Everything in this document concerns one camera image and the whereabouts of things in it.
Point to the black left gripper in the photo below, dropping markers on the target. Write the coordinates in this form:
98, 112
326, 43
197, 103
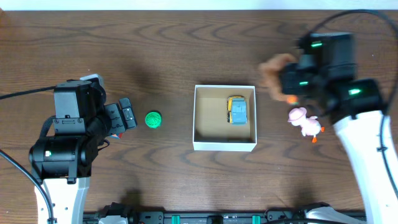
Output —
113, 118

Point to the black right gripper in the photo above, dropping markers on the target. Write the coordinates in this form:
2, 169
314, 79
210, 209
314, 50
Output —
288, 71

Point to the colourful puzzle cube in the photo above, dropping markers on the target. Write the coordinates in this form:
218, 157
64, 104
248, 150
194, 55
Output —
116, 136

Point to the brown plush toy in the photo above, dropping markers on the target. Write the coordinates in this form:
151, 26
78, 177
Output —
270, 71

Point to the yellow grey toy truck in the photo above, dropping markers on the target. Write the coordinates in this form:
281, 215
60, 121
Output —
237, 110

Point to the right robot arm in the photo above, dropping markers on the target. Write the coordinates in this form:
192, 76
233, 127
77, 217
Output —
326, 73

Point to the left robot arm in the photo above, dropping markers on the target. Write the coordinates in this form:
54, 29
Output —
70, 141

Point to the green round spinner toy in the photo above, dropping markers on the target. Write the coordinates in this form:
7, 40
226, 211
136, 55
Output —
153, 119

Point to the pink duck toy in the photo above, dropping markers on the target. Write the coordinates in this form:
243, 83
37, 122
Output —
310, 126

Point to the white cardboard box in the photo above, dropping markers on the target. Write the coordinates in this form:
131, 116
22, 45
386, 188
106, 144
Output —
211, 129

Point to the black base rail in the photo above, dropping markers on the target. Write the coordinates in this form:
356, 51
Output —
315, 213

